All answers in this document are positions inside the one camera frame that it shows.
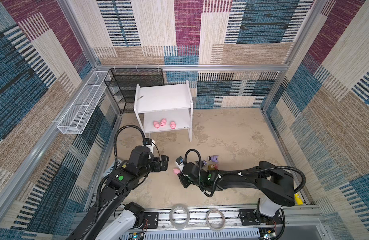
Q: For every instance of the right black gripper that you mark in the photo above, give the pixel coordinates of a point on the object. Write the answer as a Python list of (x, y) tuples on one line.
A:
[(182, 178)]

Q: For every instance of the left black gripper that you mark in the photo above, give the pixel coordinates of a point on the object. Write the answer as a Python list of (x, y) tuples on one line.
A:
[(157, 167)]

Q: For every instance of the pink pig toy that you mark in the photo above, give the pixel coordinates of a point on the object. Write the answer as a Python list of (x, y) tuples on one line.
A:
[(163, 122), (173, 125), (176, 171), (156, 124)]

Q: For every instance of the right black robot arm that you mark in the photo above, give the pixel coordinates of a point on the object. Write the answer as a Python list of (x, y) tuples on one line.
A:
[(279, 184)]

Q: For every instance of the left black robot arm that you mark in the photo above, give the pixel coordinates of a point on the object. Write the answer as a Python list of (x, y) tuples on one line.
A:
[(112, 191)]

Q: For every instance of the white two-tier shelf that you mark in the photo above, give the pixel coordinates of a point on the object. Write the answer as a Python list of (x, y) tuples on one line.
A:
[(170, 102)]

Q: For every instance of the purple figure toy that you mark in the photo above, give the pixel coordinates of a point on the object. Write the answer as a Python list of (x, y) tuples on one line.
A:
[(213, 159)]

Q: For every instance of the colourful children's book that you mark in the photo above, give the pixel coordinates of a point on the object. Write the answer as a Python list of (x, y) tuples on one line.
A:
[(110, 169)]

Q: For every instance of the clear tape roll left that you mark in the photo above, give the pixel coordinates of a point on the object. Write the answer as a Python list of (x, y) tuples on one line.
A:
[(179, 217)]

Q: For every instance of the clear tape roll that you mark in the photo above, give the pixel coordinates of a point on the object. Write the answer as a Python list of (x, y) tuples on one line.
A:
[(215, 220), (179, 217)]

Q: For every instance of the clear tape roll right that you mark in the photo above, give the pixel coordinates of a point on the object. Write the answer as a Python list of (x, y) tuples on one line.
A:
[(215, 220)]

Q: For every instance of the yellow glue tube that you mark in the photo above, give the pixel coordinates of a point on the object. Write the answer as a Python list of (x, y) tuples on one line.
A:
[(298, 199)]

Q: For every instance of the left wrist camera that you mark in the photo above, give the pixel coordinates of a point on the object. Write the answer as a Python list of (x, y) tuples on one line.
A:
[(149, 144)]

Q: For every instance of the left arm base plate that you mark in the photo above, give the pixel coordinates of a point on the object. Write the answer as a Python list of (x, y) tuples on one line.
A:
[(148, 220)]

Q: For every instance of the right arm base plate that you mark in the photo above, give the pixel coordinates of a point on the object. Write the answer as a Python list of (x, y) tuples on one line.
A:
[(251, 217)]

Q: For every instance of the black wire mesh rack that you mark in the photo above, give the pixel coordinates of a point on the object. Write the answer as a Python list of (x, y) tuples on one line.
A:
[(122, 84)]

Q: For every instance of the white wire mesh basket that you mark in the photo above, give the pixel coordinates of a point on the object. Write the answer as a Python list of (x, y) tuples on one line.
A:
[(80, 111)]

